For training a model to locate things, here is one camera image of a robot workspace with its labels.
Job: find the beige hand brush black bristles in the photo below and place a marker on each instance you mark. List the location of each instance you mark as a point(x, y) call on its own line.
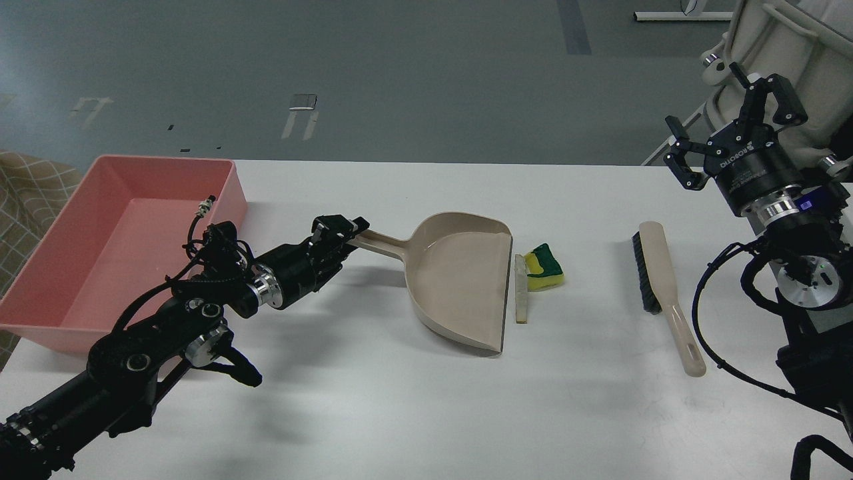
point(659, 290)

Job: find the silver floor bracket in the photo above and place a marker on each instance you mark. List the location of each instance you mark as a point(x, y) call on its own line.
point(302, 117)

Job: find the beige plastic dustpan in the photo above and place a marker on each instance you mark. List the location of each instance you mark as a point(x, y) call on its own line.
point(457, 272)

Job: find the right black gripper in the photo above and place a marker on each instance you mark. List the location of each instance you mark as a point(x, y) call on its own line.
point(754, 168)

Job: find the pink plastic bin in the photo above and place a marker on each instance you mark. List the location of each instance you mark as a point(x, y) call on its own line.
point(121, 233)

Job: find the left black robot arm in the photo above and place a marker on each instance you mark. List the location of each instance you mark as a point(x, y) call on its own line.
point(169, 330)

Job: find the beige checkered cloth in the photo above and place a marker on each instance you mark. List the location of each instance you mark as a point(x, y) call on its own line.
point(33, 193)

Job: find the yellow green sponge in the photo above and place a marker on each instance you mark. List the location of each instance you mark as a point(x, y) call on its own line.
point(543, 269)

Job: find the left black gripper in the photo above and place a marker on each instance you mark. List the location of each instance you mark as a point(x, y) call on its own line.
point(300, 269)

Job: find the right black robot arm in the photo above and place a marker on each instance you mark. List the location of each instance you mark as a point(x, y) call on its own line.
point(799, 260)

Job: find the white plastic chair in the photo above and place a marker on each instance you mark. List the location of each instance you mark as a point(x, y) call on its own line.
point(809, 43)

